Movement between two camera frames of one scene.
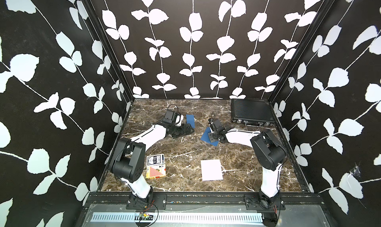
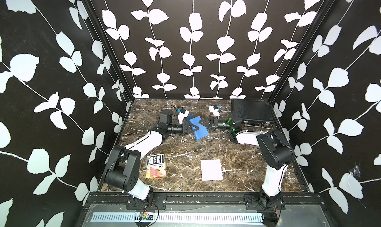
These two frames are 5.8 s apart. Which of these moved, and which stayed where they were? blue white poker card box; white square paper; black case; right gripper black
Moved: right gripper black
Stayed: black case; white square paper; blue white poker card box
